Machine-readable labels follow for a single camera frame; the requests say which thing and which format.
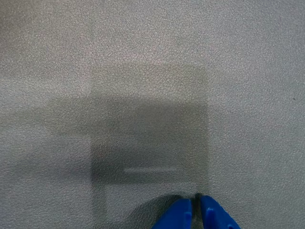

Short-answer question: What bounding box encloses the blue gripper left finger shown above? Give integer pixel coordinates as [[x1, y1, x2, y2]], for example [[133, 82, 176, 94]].
[[152, 198, 193, 229]]

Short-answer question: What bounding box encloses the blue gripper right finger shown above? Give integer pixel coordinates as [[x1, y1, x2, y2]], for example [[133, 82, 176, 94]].
[[199, 195, 242, 229]]

